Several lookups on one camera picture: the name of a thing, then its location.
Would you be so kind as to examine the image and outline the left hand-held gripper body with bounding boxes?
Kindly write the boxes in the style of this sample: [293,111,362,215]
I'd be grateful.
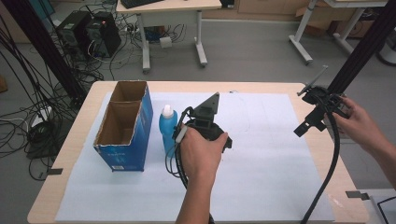
[186,91,233,153]

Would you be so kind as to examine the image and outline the white paper mat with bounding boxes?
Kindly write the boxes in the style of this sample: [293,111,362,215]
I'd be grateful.
[55,91,336,223]

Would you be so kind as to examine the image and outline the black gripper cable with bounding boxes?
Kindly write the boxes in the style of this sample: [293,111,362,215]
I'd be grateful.
[299,92,342,224]
[163,106,217,224]

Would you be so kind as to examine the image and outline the person's right hand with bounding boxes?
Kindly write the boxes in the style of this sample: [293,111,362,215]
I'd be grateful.
[325,96,388,157]

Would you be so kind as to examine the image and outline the blue bottle with white cap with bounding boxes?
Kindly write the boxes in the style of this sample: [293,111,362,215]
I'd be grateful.
[159,105,179,158]

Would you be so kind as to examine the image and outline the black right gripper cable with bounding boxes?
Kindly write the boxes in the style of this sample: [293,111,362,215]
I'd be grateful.
[299,92,342,224]

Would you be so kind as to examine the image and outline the black computer tower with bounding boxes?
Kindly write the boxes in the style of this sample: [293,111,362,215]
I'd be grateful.
[85,11,122,59]
[55,10,93,61]

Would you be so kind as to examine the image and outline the white-legged desk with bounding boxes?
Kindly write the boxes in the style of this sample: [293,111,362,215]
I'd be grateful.
[288,0,389,66]

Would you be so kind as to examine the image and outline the wooden desk with white legs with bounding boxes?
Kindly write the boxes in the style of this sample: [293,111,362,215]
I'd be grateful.
[115,0,223,75]

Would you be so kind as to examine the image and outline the person's left hand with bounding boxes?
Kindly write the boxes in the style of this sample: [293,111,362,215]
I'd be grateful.
[179,126,229,185]

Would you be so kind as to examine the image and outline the small white box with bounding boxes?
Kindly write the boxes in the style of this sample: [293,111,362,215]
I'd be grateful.
[159,35,174,49]

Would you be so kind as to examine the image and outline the white power strip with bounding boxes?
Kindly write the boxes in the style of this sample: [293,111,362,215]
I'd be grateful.
[30,105,54,129]

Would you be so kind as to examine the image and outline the blue cardboard box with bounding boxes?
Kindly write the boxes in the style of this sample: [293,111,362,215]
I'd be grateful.
[92,80,154,173]

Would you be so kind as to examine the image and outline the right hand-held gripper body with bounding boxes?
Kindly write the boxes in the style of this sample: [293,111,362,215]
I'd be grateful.
[297,64,349,119]

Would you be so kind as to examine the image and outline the black metal frame post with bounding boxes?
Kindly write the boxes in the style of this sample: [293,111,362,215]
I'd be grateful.
[2,0,89,107]
[326,0,396,95]

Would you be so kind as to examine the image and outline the tangle of black floor cables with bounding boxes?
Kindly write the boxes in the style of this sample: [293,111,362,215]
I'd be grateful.
[0,15,106,182]

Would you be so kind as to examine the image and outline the black keyboard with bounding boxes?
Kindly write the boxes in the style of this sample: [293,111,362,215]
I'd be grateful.
[120,0,165,10]

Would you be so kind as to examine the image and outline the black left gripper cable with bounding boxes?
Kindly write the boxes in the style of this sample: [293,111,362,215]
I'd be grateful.
[163,106,217,224]

